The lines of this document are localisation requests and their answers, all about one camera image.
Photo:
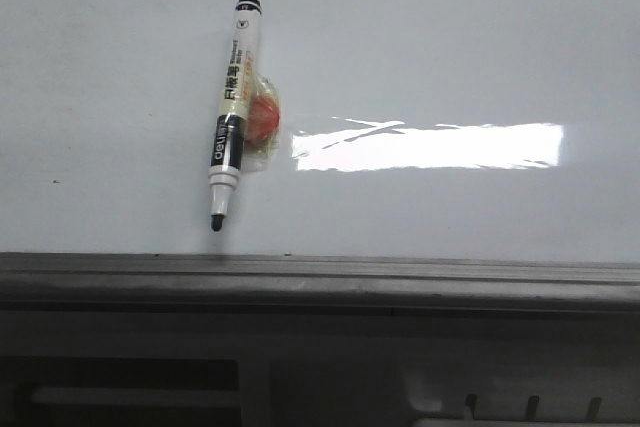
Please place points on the red magnet taped to marker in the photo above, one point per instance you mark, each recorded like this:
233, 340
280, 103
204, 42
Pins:
263, 126

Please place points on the black white whiteboard marker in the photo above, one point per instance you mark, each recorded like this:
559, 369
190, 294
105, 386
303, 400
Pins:
233, 111

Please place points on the white whiteboard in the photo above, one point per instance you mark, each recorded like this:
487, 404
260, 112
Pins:
448, 129

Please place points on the white machine base below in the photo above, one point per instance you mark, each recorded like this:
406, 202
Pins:
130, 369

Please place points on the grey whiteboard frame rail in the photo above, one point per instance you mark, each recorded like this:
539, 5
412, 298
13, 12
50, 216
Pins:
172, 282

